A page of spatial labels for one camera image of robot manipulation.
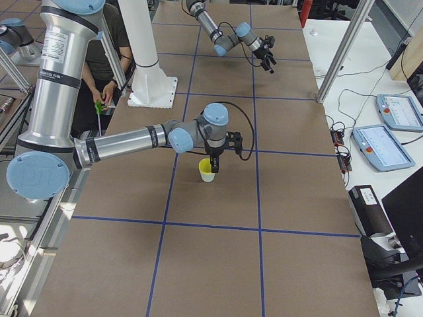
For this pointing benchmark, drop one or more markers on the aluminium frame post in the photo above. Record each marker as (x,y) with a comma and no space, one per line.
(349,36)

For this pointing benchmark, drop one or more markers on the black computer monitor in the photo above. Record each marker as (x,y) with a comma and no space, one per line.
(403,206)

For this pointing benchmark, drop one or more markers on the green cup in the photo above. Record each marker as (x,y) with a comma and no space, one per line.
(207,176)

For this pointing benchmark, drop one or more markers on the seated person dark shirt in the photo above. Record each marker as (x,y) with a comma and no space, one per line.
(98,82)

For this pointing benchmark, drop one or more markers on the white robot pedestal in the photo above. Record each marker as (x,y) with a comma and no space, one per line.
(150,86)

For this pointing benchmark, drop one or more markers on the near teach pendant tablet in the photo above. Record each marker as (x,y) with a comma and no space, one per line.
(381,148)

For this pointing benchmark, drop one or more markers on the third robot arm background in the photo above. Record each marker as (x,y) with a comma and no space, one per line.
(15,37)

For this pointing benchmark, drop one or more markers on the green handled tool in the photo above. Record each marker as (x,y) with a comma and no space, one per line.
(99,107)

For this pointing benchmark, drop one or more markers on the red cylinder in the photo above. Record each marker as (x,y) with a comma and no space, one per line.
(305,10)

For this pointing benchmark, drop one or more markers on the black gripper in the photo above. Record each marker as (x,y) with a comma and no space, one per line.
(263,53)
(212,152)

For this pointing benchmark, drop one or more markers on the far teach pendant tablet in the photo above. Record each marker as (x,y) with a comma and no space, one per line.
(399,112)

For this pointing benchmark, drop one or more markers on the yellow cup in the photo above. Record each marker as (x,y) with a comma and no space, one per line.
(205,166)

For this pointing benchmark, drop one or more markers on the electronics board with wires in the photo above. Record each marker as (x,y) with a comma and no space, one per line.
(343,154)

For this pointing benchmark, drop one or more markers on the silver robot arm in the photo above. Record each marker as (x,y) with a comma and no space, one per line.
(46,153)
(225,37)

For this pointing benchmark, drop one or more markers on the teach pendant tablet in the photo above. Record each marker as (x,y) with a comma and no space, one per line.
(381,148)
(399,112)

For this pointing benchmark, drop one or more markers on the black box on desk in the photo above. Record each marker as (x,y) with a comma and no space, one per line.
(369,215)

